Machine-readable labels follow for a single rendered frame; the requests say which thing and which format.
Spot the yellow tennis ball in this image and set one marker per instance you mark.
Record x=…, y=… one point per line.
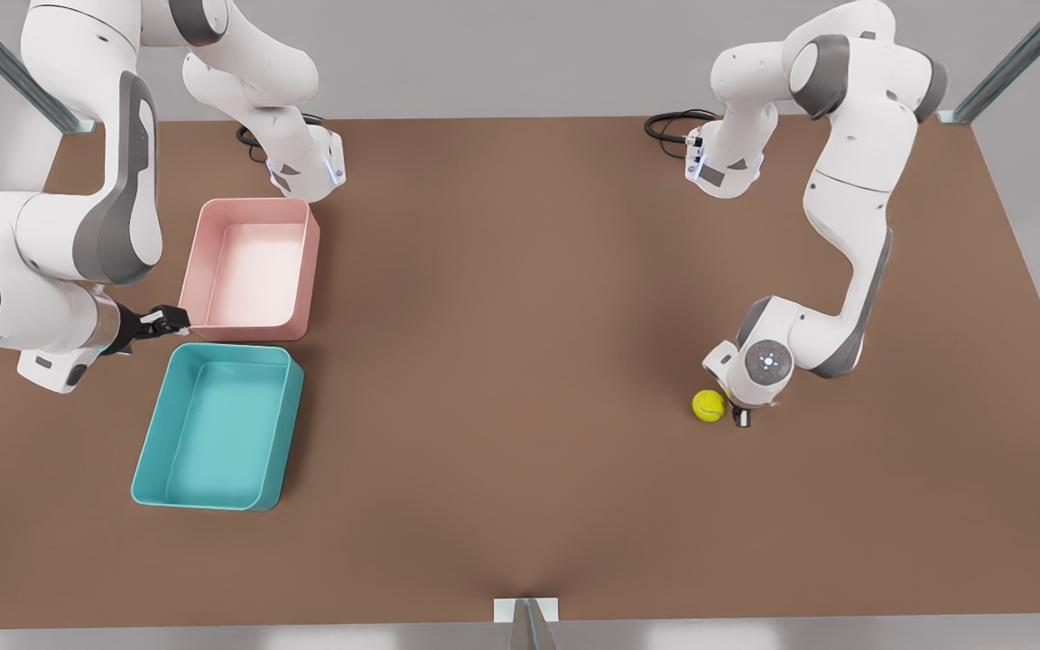
x=709, y=405

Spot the pink rectangular tray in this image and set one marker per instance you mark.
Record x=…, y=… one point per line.
x=254, y=271

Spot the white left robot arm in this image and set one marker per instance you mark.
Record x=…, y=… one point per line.
x=854, y=171

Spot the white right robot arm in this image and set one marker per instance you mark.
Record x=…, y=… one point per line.
x=114, y=208

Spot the teal rectangular tray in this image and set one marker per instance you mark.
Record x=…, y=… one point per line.
x=218, y=427

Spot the silver frame post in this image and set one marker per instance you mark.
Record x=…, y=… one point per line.
x=14, y=68
x=1012, y=63
x=529, y=623

